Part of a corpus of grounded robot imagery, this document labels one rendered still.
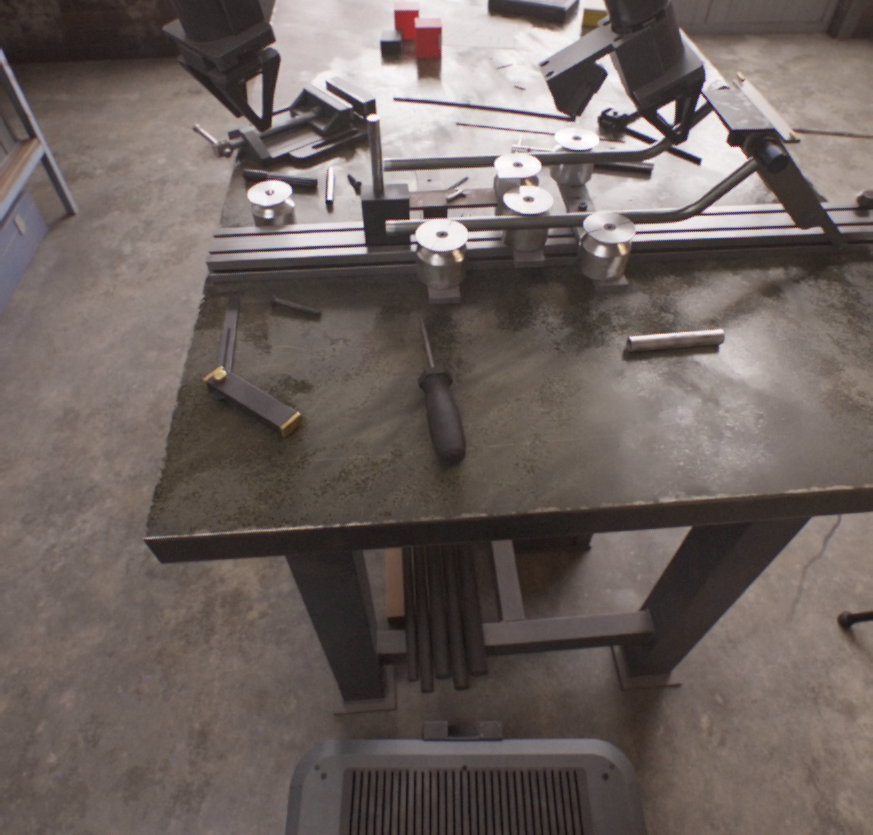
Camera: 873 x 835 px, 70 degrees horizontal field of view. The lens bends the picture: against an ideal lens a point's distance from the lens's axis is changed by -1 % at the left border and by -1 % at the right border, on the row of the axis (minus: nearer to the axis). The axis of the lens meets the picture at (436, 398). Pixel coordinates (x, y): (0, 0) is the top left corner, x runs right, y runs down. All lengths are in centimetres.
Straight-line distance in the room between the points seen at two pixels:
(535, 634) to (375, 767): 35
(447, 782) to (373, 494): 63
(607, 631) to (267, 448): 81
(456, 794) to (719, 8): 388
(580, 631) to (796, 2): 376
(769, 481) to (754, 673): 96
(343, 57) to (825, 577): 147
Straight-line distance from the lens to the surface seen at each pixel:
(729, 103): 75
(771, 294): 78
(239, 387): 60
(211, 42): 68
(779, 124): 73
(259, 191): 79
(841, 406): 69
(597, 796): 110
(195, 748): 143
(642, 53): 71
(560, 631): 121
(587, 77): 71
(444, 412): 54
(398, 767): 109
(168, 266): 234
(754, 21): 432
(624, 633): 123
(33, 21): 407
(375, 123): 65
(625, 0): 69
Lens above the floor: 133
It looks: 50 degrees down
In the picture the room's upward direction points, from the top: straight up
